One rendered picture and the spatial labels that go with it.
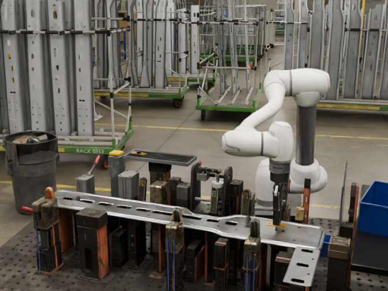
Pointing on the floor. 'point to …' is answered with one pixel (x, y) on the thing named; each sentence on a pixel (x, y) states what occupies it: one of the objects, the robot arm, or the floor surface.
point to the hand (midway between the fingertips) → (276, 216)
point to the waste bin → (31, 165)
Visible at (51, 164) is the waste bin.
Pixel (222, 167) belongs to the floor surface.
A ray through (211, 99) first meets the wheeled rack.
